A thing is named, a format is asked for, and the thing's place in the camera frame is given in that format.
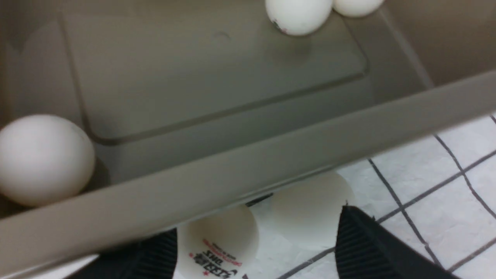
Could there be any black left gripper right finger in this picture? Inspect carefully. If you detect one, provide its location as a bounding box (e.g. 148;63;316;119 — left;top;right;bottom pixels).
335;205;455;279

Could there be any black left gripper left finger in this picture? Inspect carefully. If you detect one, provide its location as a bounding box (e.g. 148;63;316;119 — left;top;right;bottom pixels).
68;229;178;279

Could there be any white ping-pong ball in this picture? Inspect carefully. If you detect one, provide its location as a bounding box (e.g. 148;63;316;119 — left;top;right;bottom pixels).
265;0;333;36
271;172;356;251
333;0;385;18
176;205;259;279
0;115;97;207

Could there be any white checkered table cloth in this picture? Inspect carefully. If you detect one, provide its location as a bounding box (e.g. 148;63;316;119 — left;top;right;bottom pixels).
23;114;496;279

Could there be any olive plastic storage bin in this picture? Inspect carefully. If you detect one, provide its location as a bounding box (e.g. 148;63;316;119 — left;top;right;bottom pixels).
1;0;495;278

